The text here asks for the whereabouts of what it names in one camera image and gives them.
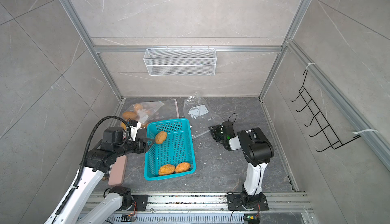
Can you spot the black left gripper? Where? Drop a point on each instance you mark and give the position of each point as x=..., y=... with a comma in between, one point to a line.
x=139, y=149

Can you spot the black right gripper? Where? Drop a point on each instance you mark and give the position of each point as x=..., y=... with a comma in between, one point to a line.
x=216, y=131

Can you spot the large yellow potato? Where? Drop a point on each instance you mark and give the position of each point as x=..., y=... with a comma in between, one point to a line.
x=161, y=137

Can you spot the clear plastic bag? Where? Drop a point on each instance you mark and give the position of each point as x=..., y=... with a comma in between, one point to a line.
x=145, y=115
x=200, y=115

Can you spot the smooth brown potato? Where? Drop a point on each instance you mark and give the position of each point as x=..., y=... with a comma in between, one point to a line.
x=129, y=115

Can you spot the wrinkled orange potato bottom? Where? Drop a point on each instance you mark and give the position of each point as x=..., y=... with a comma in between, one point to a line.
x=182, y=167

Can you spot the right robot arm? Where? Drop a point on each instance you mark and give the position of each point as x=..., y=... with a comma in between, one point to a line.
x=257, y=151

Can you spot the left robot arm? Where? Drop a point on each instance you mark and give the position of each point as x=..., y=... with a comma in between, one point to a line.
x=116, y=142

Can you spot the teal plastic basket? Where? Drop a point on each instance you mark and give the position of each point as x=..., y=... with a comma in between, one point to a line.
x=176, y=149

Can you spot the pink rectangular case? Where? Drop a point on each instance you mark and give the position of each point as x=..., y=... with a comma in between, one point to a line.
x=118, y=170

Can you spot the white mesh wall basket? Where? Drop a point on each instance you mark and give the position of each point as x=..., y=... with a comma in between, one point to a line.
x=180, y=61

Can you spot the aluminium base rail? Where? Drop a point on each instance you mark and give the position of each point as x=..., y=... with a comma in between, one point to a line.
x=216, y=208

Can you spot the black wire hook rack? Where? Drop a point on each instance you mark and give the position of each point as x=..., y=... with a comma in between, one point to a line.
x=317, y=116

